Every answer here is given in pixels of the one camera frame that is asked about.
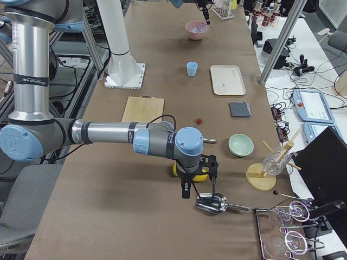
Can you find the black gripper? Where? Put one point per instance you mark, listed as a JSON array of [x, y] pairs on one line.
[[205, 12], [186, 176]]

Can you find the pink bowl of ice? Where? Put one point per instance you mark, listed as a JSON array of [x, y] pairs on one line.
[[196, 30]]

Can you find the steel ice scoop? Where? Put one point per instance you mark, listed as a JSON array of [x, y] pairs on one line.
[[216, 203]]

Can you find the light blue plastic cup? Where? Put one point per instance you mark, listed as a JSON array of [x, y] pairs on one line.
[[192, 68]]

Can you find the wooden cup stand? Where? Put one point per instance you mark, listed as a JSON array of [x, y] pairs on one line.
[[258, 178]]

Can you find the yellow lemon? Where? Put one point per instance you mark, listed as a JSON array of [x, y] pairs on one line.
[[197, 178]]

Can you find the steel muddler with black tip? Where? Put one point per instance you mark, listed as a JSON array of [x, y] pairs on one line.
[[209, 141]]

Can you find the mint green bowl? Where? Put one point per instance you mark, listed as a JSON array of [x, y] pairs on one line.
[[240, 145]]

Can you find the cream rabbit tray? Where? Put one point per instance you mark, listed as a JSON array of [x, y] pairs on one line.
[[227, 80]]

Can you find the grey folded cloth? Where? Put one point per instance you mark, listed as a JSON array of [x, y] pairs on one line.
[[240, 109]]

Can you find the clear glass on stand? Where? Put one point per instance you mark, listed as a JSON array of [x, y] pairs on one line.
[[276, 161]]

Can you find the wooden cutting board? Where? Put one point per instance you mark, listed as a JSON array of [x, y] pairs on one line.
[[142, 109]]

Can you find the blue teach pendant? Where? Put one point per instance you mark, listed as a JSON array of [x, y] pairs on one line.
[[312, 106], [313, 129]]

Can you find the black monitor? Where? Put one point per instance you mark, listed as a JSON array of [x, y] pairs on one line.
[[323, 167]]

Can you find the grey chair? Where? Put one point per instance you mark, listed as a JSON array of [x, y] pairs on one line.
[[25, 206]]

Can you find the aluminium frame post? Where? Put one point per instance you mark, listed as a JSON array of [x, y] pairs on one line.
[[290, 22]]

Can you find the black wire glass rack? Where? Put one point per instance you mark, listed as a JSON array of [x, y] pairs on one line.
[[281, 231]]

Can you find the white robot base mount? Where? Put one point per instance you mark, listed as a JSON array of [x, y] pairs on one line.
[[123, 70]]

